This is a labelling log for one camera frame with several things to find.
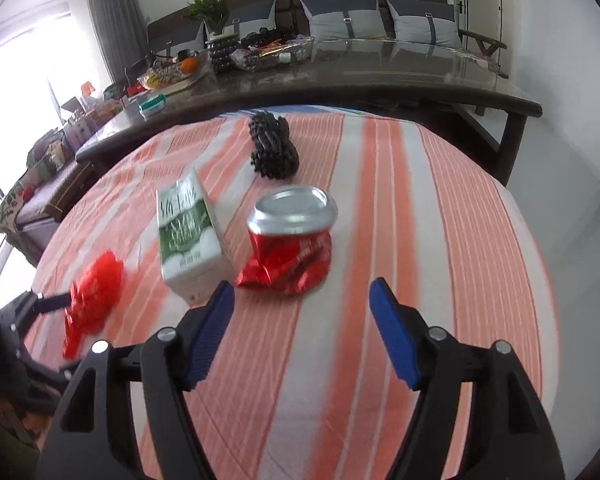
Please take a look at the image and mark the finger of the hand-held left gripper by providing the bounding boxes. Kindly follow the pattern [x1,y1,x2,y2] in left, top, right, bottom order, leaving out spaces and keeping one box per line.
[26,356,80,386]
[30,290,76,313]

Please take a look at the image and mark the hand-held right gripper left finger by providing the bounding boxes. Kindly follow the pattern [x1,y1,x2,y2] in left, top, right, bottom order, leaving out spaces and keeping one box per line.
[35,280,236,480]

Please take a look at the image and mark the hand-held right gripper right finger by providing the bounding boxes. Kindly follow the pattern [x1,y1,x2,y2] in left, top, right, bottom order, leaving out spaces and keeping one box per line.
[369,277,566,480]

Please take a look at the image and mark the red plastic wrapper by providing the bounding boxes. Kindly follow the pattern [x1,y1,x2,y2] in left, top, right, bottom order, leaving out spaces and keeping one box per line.
[62,250,126,360]

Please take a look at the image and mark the crushed red can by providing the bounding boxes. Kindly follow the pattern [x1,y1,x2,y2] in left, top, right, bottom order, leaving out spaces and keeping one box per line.
[236,186,340,297]

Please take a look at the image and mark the person's left forearm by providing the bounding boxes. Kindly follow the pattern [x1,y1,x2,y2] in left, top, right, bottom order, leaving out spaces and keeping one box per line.
[0,400,46,480]

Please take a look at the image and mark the green white milk carton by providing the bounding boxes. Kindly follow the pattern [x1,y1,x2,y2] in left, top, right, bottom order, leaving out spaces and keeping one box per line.
[156,169,233,303]

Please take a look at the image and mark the cluttered low bench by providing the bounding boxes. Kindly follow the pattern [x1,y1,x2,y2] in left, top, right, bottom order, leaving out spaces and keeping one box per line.
[0,130,98,268]

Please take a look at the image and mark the orange white striped tablecloth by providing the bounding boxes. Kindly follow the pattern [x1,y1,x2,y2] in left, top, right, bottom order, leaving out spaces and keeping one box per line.
[22,105,561,480]

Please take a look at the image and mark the black beaded bundle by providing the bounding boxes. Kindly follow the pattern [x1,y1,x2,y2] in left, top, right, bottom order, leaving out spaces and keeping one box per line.
[248,110,301,181]

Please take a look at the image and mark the teal white container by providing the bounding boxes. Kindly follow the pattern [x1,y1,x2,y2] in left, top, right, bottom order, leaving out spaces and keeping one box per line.
[138,96,168,118]

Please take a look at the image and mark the fruit tray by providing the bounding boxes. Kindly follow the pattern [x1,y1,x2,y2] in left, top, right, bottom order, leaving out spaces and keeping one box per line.
[137,52,211,92]

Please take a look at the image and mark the dark glass-top table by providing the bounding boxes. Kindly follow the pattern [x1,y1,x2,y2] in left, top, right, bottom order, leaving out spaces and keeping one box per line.
[75,35,543,186]

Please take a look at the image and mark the black studded box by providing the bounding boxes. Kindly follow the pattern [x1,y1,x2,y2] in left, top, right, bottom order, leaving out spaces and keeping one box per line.
[207,32,241,75]

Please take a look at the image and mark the clear glass snack tray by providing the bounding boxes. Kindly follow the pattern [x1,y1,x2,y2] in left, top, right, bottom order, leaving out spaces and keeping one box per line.
[230,36,316,71]

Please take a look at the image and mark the grey curtain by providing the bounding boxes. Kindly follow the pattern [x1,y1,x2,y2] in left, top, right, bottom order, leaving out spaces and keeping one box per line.
[82,0,148,91]

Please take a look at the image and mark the wooden chair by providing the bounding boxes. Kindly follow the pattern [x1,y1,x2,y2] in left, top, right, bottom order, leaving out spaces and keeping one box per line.
[460,29,508,78]

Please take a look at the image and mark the potted green plant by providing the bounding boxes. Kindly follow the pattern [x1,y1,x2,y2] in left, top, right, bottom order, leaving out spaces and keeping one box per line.
[186,0,233,36]

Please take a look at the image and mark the grey strapped pillow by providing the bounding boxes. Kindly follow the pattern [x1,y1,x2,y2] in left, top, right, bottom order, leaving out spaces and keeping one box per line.
[384,0,463,48]
[147,22,206,58]
[225,0,278,36]
[297,0,388,41]

